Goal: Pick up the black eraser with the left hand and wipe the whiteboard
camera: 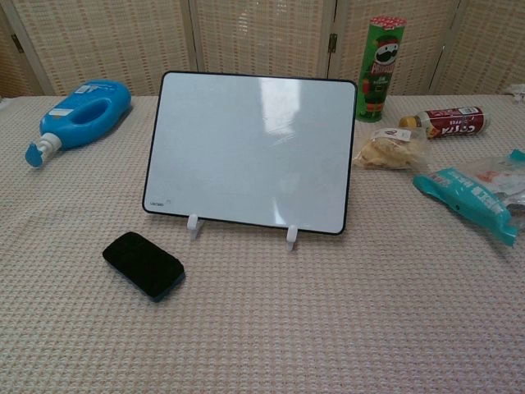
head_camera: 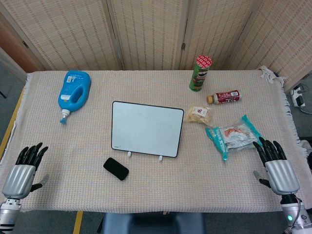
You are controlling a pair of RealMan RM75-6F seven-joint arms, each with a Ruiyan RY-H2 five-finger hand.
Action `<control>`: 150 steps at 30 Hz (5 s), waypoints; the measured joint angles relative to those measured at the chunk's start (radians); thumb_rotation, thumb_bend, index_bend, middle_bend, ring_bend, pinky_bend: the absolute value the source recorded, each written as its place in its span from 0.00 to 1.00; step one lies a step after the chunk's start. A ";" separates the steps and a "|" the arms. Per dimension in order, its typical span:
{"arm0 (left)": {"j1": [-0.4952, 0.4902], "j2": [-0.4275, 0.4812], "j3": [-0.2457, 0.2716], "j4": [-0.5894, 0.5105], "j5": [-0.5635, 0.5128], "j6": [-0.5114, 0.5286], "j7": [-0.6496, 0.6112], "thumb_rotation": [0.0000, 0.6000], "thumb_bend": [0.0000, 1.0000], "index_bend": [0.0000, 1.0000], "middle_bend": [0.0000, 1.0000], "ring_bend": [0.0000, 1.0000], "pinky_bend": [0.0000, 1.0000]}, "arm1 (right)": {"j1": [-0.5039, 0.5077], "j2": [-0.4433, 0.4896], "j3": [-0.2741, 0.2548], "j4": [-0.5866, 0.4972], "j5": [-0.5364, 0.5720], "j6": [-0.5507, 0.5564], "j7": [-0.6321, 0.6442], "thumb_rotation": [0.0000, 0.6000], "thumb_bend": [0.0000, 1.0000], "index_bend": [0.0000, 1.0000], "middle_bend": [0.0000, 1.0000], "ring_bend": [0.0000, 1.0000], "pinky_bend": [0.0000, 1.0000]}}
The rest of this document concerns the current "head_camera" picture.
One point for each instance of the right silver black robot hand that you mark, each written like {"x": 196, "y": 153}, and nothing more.
{"x": 281, "y": 175}

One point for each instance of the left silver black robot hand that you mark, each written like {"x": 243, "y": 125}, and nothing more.
{"x": 18, "y": 177}

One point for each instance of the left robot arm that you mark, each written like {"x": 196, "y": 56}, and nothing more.
{"x": 8, "y": 214}

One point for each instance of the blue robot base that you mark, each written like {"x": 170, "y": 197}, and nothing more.
{"x": 151, "y": 223}

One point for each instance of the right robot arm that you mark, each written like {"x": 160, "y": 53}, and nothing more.
{"x": 293, "y": 214}

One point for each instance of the teal white snack package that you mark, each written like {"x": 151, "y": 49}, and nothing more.
{"x": 231, "y": 137}

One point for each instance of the white power strip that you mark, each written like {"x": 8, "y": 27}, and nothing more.
{"x": 298, "y": 96}

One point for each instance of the small brown drink bottle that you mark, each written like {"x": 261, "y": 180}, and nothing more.
{"x": 225, "y": 96}

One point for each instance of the black phone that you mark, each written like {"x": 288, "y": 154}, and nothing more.
{"x": 116, "y": 168}

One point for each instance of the blue detergent bottle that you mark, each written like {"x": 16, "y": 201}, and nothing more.
{"x": 73, "y": 90}

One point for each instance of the clear bag of snacks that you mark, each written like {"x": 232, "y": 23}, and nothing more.
{"x": 198, "y": 114}

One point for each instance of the beige woven tablecloth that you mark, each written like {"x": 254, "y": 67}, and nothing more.
{"x": 156, "y": 185}

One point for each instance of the green chips can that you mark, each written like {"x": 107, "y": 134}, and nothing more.
{"x": 200, "y": 74}

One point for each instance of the woven folding screen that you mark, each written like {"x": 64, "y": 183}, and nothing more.
{"x": 156, "y": 31}

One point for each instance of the white board with black frame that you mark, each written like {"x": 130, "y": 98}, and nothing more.
{"x": 146, "y": 129}

